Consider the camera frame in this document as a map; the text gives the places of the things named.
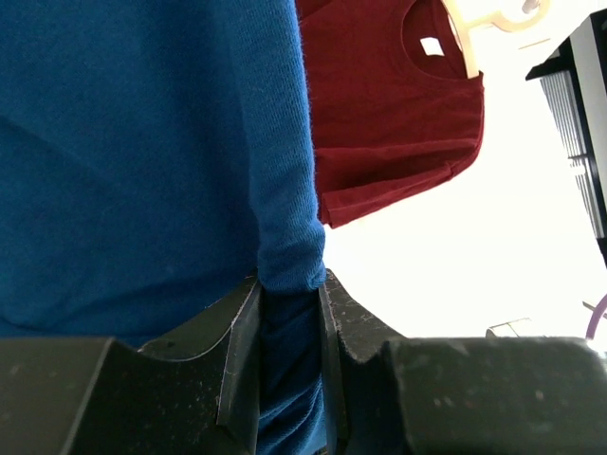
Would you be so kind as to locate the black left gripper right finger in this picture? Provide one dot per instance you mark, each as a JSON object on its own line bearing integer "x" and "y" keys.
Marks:
{"x": 388, "y": 394}

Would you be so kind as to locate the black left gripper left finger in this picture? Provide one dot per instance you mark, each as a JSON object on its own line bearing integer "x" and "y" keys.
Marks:
{"x": 194, "y": 390}

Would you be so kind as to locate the blue printed t-shirt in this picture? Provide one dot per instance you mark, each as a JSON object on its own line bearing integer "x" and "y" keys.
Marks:
{"x": 153, "y": 153}

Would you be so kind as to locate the dark red t-shirt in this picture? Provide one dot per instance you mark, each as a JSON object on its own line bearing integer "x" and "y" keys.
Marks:
{"x": 394, "y": 112}

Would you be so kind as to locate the wooden hanger with shirt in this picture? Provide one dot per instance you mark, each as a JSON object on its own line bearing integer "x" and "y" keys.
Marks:
{"x": 462, "y": 28}

